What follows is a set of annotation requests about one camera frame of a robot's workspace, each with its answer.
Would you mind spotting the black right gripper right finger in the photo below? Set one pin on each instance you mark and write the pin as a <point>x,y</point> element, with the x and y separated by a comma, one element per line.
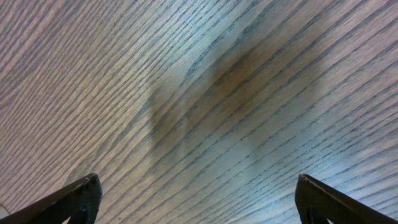
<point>317,202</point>

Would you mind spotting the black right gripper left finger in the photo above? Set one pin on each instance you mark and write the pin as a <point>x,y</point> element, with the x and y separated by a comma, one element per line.
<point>77,202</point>

